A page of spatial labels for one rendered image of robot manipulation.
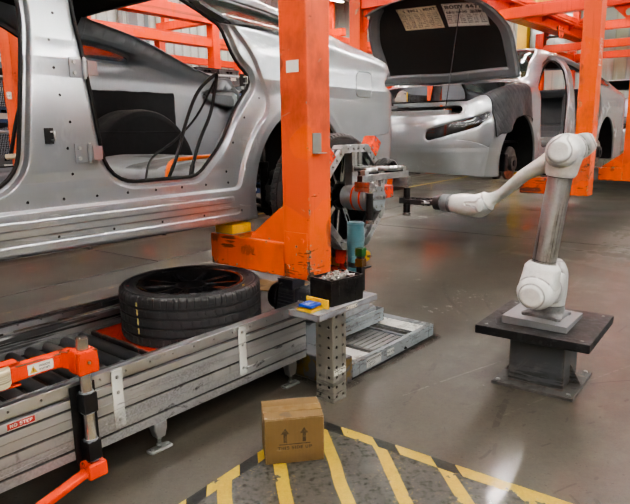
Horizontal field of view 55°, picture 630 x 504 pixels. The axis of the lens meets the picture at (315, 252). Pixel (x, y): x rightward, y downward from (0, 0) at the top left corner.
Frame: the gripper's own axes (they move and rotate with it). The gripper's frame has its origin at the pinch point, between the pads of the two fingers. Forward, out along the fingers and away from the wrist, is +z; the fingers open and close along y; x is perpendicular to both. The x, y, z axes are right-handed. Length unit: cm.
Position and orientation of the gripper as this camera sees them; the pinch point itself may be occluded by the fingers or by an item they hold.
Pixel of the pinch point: (407, 200)
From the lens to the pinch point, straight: 321.7
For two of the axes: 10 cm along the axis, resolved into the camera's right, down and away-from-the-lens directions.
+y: 6.4, -1.6, 7.5
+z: -7.7, -1.2, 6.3
